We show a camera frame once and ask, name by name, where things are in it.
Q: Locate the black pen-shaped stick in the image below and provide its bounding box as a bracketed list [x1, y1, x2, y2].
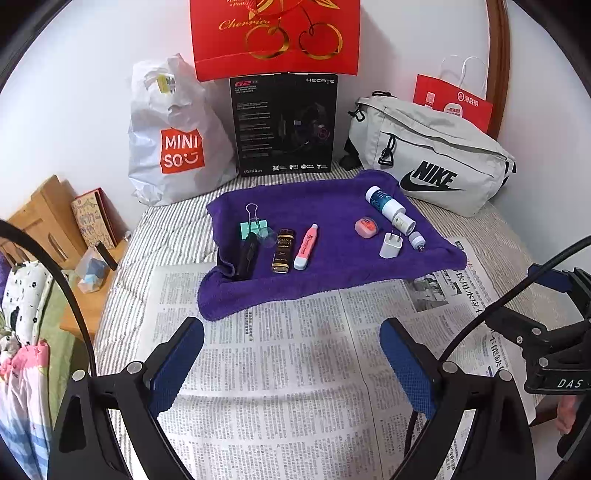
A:
[235, 232, 259, 280]

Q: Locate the small white blue-tinted USB gadget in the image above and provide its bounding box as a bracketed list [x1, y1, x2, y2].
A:
[408, 231, 427, 252]

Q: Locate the white USB wall charger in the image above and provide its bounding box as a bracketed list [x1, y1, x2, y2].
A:
[379, 232, 404, 259]

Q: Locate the teal binder clip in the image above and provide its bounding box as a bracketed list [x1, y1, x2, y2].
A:
[239, 202, 269, 240]

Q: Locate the pink tube with white cap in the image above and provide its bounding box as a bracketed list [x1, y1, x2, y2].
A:
[294, 224, 318, 271]

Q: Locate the white bottle with blue label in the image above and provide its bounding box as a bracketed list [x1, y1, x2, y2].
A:
[365, 186, 406, 222]

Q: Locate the small white cylindrical bottle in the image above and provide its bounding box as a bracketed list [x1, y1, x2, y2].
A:
[392, 212, 416, 236]

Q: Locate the clear plastic cap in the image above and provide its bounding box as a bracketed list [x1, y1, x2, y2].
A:
[257, 227, 277, 249]

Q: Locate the person's right hand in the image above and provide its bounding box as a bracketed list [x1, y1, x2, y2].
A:
[555, 395, 582, 435]

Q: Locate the newspaper sheet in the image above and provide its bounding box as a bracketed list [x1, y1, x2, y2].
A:
[91, 237, 539, 480]

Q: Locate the small blue cube box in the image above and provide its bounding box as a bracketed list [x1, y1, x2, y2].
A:
[74, 247, 110, 294]

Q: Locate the purple fleece towel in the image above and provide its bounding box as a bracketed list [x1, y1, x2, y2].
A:
[197, 170, 467, 321]

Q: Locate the patterned brown book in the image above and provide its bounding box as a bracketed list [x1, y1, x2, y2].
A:
[70, 188, 118, 250]

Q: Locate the white black-dotted pillow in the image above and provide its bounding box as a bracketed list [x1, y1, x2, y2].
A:
[2, 260, 53, 346]

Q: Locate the wooden bedside furniture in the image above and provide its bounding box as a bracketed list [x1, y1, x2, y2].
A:
[1, 175, 115, 337]

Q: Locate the grey Nike waist bag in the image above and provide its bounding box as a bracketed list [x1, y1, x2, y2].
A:
[346, 91, 516, 217]

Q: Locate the white Miniso plastic bag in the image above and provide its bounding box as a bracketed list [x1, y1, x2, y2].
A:
[128, 55, 238, 207]

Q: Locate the black Hecate headset box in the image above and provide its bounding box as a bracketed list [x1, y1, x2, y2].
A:
[229, 73, 338, 177]

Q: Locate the red paper shopping bag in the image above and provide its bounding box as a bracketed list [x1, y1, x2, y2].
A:
[413, 54, 493, 133]

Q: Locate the red cherries gift bag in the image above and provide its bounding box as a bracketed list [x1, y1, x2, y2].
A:
[189, 0, 361, 82]

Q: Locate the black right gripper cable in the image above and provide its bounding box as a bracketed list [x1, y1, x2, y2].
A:
[403, 234, 591, 462]

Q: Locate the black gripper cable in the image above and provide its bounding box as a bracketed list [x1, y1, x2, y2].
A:
[0, 220, 98, 379]
[403, 234, 591, 462]

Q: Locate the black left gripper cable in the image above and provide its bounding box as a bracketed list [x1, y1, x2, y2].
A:
[0, 220, 98, 379]

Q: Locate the wooden curved headboard frame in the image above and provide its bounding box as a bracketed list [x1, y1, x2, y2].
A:
[486, 0, 511, 139]

